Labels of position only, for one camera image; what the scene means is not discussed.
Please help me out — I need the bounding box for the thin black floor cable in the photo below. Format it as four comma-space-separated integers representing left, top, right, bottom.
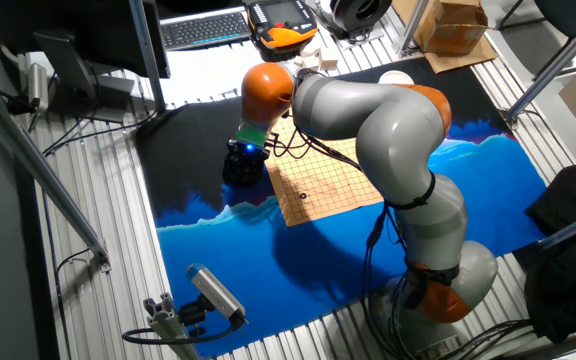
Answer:
53, 247, 93, 360

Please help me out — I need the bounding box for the grey monitor stand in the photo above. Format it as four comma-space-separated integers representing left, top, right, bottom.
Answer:
32, 29, 137, 125

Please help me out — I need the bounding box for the black bowl of black stones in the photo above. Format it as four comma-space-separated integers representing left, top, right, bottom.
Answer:
221, 147, 268, 190

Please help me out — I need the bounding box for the silver cylindrical device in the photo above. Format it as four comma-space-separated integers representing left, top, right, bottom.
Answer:
26, 63, 50, 114

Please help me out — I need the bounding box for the green flange adapter plate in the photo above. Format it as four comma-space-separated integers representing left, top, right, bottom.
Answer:
235, 123, 270, 148

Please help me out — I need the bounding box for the orange black teach pendant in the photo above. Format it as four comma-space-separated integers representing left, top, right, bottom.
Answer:
246, 0, 319, 62

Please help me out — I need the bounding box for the aluminium frame beam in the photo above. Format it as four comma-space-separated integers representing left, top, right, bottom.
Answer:
0, 74, 113, 274
505, 4, 576, 124
537, 203, 576, 251

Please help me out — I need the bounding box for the brown cardboard box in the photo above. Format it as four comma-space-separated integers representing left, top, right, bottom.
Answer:
412, 0, 490, 56

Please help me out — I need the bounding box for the short aluminium camera mount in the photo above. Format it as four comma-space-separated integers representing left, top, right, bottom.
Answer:
142, 292, 203, 360

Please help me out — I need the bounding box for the silver exterior camera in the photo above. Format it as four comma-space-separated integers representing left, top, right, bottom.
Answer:
186, 263, 248, 324

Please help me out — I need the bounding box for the thick black arm cable bundle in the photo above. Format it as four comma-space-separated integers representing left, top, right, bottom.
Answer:
267, 69, 444, 360

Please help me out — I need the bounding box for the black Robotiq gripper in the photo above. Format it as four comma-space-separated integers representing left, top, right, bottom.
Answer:
225, 138, 268, 166

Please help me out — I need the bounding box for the black jacket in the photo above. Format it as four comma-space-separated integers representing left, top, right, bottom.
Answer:
512, 164, 576, 345

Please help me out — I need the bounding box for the black plug cable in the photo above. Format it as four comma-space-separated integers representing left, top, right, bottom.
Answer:
0, 74, 37, 115

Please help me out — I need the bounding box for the aluminium frame post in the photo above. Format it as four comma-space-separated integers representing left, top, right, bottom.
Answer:
395, 0, 432, 57
127, 0, 169, 114

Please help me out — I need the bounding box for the white bowl of white stones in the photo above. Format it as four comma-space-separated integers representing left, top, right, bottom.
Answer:
378, 69, 415, 85

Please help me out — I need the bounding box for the thin black looped cable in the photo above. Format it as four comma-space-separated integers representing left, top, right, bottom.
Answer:
266, 124, 319, 160

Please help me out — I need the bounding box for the black base cable bundle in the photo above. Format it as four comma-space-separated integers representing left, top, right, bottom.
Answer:
437, 318, 534, 360

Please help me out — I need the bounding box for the tan Go board sheet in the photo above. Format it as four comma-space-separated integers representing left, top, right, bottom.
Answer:
265, 117, 385, 229

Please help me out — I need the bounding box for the black camera cable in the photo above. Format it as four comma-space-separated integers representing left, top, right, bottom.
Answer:
121, 319, 242, 347

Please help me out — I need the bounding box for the small pale wooden block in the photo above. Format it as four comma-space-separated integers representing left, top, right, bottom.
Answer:
297, 42, 322, 69

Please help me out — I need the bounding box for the blue and black landscape mat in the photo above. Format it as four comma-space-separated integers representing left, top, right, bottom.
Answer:
134, 57, 548, 359

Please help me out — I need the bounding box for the dark office chair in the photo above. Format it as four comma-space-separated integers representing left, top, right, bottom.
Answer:
497, 0, 576, 51

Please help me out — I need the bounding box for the black computer monitor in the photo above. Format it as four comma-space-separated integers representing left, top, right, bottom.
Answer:
0, 0, 172, 80

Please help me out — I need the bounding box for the black round spool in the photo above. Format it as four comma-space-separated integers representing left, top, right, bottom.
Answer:
328, 0, 394, 34

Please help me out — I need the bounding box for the black computer keyboard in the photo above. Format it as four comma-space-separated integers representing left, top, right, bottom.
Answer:
159, 5, 252, 52

